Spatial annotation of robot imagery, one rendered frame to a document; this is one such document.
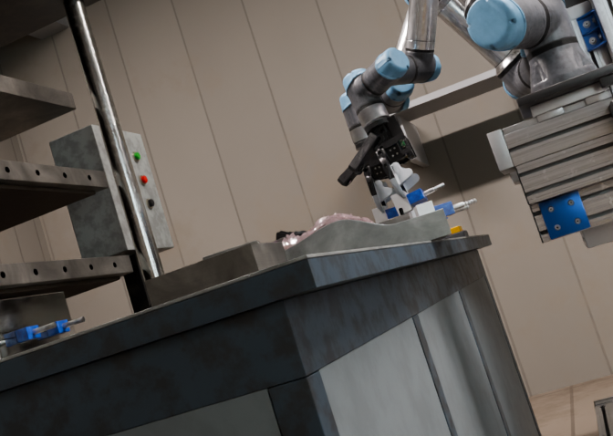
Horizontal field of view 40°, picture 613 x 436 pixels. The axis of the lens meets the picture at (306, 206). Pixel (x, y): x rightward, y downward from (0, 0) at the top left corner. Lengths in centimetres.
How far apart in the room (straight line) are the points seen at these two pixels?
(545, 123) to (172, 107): 323
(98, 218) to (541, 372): 255
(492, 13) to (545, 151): 32
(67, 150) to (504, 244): 242
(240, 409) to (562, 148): 113
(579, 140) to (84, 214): 145
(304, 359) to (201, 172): 382
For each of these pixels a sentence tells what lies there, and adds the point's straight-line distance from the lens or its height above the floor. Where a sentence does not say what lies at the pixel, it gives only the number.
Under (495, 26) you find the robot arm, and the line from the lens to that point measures 184.
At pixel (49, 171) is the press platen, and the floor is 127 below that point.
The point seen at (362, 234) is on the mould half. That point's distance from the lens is 170.
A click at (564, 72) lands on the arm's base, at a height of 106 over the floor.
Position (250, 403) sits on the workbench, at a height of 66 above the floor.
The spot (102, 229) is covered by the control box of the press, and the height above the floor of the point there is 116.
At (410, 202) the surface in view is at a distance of 207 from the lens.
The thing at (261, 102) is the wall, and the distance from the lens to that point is 464.
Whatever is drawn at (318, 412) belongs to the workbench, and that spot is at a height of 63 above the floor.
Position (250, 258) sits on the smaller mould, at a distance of 133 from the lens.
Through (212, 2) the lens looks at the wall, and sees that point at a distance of 487.
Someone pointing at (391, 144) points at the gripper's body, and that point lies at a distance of 210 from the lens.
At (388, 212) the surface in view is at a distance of 238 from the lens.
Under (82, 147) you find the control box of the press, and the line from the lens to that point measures 261.
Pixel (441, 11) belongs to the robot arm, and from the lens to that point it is 258.
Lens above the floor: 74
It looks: 7 degrees up
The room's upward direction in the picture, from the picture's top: 18 degrees counter-clockwise
